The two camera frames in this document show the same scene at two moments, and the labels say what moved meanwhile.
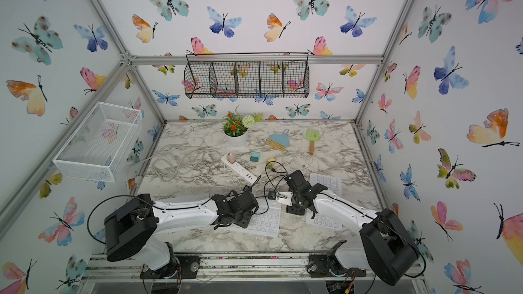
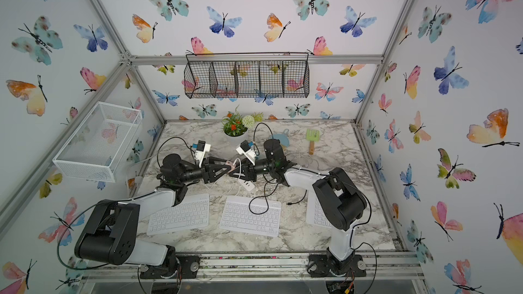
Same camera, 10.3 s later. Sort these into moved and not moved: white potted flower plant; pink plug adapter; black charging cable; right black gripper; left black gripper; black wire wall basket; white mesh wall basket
Moved: right black gripper; black charging cable; pink plug adapter; left black gripper
Not moved: white potted flower plant; white mesh wall basket; black wire wall basket
